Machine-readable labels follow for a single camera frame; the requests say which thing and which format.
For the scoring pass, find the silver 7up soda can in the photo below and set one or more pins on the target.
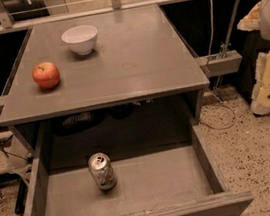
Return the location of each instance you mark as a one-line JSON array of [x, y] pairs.
[[102, 171]]

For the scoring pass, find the grey counter cabinet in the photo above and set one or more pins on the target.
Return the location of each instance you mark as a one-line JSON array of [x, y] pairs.
[[138, 56]]

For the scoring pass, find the open grey drawer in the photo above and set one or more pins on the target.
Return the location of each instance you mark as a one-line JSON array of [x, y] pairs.
[[163, 167]]

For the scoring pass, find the metal diagonal rod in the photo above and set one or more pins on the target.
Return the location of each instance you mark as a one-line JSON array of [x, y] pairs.
[[233, 11]]

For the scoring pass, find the white ceramic bowl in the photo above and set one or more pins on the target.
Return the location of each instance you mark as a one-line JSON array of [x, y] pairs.
[[81, 39]]

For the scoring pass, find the red apple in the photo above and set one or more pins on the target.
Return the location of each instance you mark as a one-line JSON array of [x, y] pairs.
[[46, 75]]

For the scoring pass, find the grey bracket block right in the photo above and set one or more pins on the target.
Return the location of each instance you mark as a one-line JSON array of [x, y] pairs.
[[217, 66]]

